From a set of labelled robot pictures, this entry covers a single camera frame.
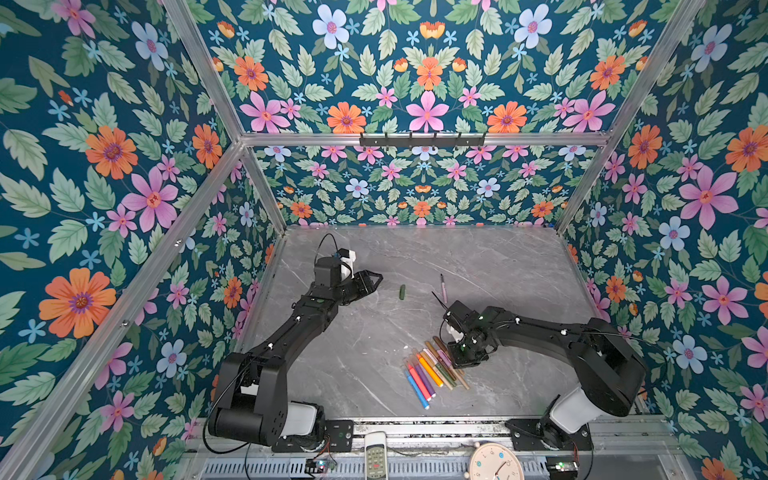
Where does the tan pen lilac cap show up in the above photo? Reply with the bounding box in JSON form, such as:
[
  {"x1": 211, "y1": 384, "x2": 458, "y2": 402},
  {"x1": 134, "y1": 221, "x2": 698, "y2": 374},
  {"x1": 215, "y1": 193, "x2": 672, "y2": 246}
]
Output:
[{"x1": 438, "y1": 349, "x2": 470, "y2": 390}]

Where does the brown pen tan cap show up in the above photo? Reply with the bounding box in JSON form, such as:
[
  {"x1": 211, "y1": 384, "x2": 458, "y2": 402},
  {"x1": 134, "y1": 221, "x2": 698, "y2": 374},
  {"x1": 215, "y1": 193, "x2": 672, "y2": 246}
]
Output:
[{"x1": 425, "y1": 341, "x2": 459, "y2": 382}]

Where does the orange pen brown cap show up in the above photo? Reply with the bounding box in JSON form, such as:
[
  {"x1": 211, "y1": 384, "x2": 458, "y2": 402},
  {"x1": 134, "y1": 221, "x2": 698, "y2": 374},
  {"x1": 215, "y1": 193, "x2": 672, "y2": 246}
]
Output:
[{"x1": 433, "y1": 336, "x2": 448, "y2": 354}]

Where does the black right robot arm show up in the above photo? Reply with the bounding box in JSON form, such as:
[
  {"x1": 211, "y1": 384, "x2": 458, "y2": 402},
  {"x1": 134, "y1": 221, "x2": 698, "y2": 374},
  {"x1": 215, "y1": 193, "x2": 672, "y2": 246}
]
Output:
[{"x1": 443, "y1": 301, "x2": 648, "y2": 449}]

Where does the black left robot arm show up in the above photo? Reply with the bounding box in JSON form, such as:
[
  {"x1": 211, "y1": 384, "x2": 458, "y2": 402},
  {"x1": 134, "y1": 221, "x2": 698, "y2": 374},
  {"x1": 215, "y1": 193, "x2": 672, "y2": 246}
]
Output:
[{"x1": 203, "y1": 256, "x2": 383, "y2": 448}]

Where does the orange highlighter pen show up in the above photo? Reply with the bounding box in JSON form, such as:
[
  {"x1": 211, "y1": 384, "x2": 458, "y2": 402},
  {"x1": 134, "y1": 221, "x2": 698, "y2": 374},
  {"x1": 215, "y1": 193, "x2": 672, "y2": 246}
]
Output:
[{"x1": 416, "y1": 354, "x2": 444, "y2": 387}]

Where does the beige marker pen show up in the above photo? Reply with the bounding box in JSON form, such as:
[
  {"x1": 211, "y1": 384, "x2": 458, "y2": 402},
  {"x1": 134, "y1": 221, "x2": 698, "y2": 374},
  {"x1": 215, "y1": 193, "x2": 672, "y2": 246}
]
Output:
[{"x1": 421, "y1": 349, "x2": 455, "y2": 390}]

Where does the purple marker pen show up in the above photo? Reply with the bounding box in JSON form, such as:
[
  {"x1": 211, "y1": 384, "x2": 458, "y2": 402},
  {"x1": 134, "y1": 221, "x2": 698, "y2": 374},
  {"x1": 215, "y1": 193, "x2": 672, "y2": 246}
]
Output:
[{"x1": 411, "y1": 360, "x2": 436, "y2": 399}]

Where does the pink marker pen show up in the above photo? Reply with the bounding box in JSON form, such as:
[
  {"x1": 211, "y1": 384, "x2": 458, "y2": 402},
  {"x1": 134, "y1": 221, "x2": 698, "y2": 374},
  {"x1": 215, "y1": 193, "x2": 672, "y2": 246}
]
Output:
[{"x1": 405, "y1": 361, "x2": 432, "y2": 402}]

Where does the blue marker pen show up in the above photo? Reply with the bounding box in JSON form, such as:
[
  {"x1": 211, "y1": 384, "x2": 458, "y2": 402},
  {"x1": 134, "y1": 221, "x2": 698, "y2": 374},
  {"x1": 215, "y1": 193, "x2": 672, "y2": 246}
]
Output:
[{"x1": 404, "y1": 369, "x2": 430, "y2": 410}]

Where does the round pink clock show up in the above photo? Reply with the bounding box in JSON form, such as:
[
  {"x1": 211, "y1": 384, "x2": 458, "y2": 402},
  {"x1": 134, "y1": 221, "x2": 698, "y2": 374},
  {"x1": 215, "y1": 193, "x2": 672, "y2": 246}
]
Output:
[{"x1": 464, "y1": 442, "x2": 525, "y2": 480}]

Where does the white remote control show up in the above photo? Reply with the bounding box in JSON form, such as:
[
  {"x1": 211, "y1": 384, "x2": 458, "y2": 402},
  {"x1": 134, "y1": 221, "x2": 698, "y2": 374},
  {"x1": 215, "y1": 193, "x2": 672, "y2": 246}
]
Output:
[{"x1": 364, "y1": 431, "x2": 389, "y2": 480}]

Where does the right small circuit board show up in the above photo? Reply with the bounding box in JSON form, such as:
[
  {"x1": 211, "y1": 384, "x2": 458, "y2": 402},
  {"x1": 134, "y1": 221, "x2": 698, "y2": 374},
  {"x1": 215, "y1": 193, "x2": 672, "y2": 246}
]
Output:
[{"x1": 545, "y1": 457, "x2": 580, "y2": 480}]

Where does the small circuit board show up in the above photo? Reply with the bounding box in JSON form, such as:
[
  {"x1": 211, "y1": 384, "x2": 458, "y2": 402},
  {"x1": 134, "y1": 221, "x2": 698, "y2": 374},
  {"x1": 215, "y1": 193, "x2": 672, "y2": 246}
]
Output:
[
  {"x1": 545, "y1": 457, "x2": 580, "y2": 480},
  {"x1": 304, "y1": 459, "x2": 337, "y2": 476}
]

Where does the left small circuit board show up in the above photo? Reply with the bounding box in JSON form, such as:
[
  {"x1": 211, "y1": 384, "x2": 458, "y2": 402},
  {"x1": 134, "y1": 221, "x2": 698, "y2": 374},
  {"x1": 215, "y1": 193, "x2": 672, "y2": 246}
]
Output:
[{"x1": 304, "y1": 459, "x2": 337, "y2": 476}]

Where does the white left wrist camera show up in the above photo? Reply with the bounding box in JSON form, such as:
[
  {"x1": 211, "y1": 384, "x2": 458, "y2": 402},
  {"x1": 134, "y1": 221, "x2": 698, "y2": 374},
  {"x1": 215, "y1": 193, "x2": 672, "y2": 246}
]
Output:
[{"x1": 336, "y1": 248, "x2": 357, "y2": 280}]

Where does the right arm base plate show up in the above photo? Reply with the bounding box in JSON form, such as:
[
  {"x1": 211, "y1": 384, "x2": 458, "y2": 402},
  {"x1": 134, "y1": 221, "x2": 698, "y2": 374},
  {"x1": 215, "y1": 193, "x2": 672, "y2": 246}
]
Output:
[{"x1": 504, "y1": 418, "x2": 594, "y2": 451}]

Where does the black hook rail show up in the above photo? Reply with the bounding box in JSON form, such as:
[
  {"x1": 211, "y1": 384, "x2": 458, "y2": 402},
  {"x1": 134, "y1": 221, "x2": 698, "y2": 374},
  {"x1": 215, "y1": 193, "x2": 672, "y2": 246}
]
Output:
[{"x1": 358, "y1": 132, "x2": 486, "y2": 149}]

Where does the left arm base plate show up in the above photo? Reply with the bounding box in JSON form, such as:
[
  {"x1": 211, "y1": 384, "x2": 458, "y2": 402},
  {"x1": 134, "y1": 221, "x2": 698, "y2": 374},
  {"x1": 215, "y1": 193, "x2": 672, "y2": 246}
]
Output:
[{"x1": 271, "y1": 418, "x2": 354, "y2": 454}]

